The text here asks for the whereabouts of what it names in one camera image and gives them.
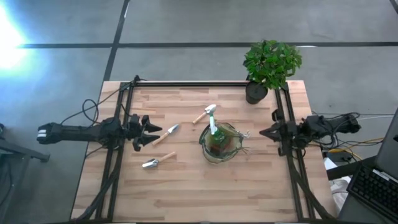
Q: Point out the black aluminium table frame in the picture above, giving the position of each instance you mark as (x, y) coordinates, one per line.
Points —
(189, 83)

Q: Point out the green potted plant black pot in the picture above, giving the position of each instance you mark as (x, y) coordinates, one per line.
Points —
(270, 62)

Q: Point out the beige canvas gardening bag green trim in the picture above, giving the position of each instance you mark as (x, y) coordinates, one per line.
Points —
(224, 152)

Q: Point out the black laptop computer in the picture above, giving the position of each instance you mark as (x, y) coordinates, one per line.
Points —
(373, 186)

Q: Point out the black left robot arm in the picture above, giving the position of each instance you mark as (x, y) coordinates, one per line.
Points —
(77, 133)

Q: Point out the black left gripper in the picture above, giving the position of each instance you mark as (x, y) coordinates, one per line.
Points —
(133, 130)

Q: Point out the green spray bottle white trigger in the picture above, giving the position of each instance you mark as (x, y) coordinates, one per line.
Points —
(214, 127)

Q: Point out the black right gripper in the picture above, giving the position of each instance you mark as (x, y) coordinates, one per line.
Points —
(290, 134)

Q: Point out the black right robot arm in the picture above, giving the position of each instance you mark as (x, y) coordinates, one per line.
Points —
(329, 127)

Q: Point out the black floor stand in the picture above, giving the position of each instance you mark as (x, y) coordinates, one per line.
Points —
(21, 152)

